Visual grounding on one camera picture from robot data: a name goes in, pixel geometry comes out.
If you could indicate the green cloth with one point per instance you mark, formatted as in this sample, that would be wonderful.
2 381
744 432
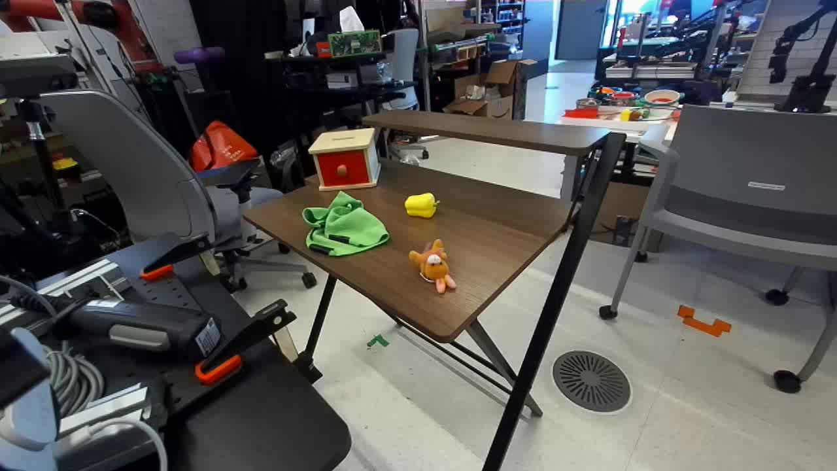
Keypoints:
342 228

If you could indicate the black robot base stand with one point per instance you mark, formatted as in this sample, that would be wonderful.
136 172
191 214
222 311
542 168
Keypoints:
268 418

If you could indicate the orange plush toy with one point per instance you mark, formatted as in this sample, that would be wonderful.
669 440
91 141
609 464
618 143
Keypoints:
434 266

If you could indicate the brown two-tier table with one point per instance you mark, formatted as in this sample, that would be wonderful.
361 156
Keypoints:
490 231

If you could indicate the wooden box with red drawer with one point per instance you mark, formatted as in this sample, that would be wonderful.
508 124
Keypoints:
345 159

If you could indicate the cardboard box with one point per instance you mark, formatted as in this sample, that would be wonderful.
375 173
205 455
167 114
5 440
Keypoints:
490 93

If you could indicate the green tissue box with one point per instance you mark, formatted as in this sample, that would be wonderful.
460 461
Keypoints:
353 42

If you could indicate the orange bag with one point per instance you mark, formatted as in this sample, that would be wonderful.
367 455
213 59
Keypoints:
219 147

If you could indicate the round floor drain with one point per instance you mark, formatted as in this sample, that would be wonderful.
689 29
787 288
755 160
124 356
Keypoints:
591 381

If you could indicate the grey office chair left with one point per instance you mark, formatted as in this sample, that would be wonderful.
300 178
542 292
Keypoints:
157 190

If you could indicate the background table with toys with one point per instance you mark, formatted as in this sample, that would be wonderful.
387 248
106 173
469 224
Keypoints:
626 112

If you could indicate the orange floor tape marker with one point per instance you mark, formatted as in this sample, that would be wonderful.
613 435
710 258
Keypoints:
712 329

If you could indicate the grey chair right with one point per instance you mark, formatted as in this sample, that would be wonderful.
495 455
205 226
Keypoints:
754 184

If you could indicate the black clamp orange handle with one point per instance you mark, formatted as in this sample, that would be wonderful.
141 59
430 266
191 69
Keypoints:
228 359

